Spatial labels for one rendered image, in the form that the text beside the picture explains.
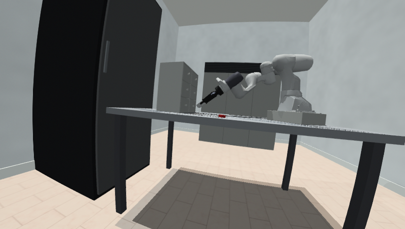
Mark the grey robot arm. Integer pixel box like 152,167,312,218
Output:
216,54,316,113

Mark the grey drawer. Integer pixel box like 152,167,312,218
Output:
183,64,192,83
180,97,189,112
181,81,191,97
191,71,198,87
190,85,197,99
189,99,196,112

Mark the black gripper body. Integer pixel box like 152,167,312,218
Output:
212,86,224,97

